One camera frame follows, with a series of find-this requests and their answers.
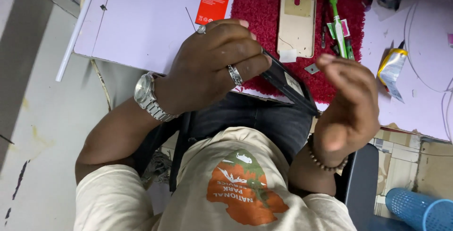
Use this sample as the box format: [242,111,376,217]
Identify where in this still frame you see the white pink label packet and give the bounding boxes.
[327,18,352,40]

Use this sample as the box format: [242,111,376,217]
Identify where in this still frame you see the dark jeans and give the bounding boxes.
[189,90,316,166]

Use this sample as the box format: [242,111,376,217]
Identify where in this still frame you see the white plastic pipe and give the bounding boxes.
[55,0,102,82]

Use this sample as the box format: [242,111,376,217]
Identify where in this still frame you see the small green tool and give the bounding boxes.
[345,38,355,61]

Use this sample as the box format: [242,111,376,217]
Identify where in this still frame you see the yellow white glue tube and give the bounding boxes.
[377,48,408,103]

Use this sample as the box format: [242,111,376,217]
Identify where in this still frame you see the green handled screwdriver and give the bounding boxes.
[327,0,349,59]

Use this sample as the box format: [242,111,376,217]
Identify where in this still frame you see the black tweezers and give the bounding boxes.
[321,9,328,49]

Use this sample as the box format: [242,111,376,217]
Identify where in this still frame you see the black phone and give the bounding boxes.
[260,49,320,117]

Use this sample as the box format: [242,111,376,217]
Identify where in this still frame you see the thin metal needle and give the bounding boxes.
[185,7,197,32]

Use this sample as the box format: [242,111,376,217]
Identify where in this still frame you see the thin white cable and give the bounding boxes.
[403,0,453,144]

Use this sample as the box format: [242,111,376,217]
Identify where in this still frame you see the silver band ring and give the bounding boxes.
[227,64,244,86]

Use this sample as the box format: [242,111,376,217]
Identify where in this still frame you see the person's right hand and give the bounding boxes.
[313,53,381,168]

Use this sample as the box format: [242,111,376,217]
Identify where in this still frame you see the red fluffy mat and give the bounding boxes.
[230,0,366,105]

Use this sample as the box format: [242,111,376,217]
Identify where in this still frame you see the black chair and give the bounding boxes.
[335,143,379,231]

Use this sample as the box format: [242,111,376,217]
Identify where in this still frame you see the person's left hand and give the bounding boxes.
[156,18,273,115]

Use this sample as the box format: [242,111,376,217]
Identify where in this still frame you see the red phone battery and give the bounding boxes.
[195,0,231,26]

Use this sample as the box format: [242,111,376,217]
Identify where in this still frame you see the blue plastic basket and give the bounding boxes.
[385,187,453,231]

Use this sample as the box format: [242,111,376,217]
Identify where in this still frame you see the silver wristwatch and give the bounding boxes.
[133,72,180,122]

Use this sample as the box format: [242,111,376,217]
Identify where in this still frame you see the cream printed t-shirt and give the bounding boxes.
[73,126,358,231]

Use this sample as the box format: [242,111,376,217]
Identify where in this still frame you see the beige phone back cover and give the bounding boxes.
[276,0,318,59]

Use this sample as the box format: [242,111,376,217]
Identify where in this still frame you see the brown bead bracelet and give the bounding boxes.
[306,134,349,172]

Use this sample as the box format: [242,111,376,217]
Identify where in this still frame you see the white tape piece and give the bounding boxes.
[279,49,298,64]

